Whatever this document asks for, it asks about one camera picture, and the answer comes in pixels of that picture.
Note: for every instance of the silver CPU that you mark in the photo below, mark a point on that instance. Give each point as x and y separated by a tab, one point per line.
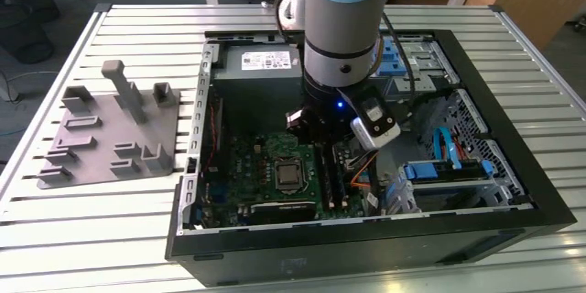
289	173

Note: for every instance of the black office chair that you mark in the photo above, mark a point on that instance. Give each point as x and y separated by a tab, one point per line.
27	32

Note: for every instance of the black chair base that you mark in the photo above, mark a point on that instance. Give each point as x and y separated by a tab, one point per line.
578	23

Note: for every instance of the grey metal drive cage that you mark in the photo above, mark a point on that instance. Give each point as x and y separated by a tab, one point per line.
426	80

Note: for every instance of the green motherboard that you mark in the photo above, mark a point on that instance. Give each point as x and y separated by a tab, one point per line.
247	169

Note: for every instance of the metal disk bay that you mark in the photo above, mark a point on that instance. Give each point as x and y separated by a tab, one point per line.
450	183

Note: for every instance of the black PC case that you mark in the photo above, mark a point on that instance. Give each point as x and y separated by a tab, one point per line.
366	248

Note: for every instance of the black graphics card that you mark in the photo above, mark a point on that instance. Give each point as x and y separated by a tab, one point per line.
283	212

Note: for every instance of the blue plastic drive latch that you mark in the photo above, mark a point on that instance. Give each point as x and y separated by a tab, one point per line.
392	63

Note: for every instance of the grey parts rack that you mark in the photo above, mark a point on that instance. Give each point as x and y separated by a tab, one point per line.
161	128

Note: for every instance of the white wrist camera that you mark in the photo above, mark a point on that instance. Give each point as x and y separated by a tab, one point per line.
380	138

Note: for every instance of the grey power supply unit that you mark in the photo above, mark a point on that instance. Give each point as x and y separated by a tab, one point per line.
257	101

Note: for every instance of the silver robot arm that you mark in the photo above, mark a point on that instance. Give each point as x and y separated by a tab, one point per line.
340	32

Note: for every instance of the CPU socket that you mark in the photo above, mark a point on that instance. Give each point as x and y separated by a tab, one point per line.
290	191

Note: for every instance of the hard disk in blue carrier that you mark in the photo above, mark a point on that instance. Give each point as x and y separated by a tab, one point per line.
424	171

